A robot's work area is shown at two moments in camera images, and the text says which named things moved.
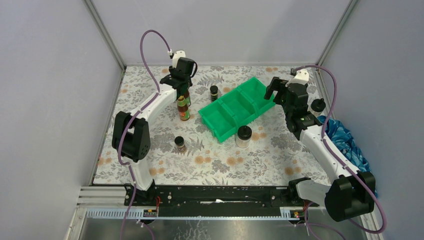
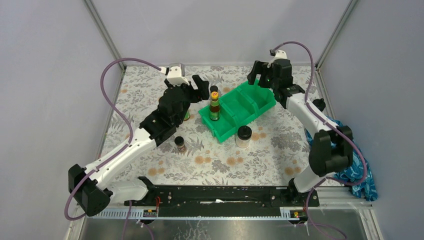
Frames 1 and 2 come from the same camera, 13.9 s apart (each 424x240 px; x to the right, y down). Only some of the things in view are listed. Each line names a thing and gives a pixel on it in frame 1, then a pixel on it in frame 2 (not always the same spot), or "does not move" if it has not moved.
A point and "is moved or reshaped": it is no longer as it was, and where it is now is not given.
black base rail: (212, 201) does not move
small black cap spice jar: (214, 94) does not move
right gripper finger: (273, 86) to (255, 70)
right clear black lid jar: (317, 106) does not move
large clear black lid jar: (244, 134) does not move
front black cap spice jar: (179, 141) does not move
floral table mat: (235, 136) does not move
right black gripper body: (281, 101) to (271, 82)
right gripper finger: (283, 88) to (268, 72)
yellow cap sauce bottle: (187, 98) is moved or reshaped
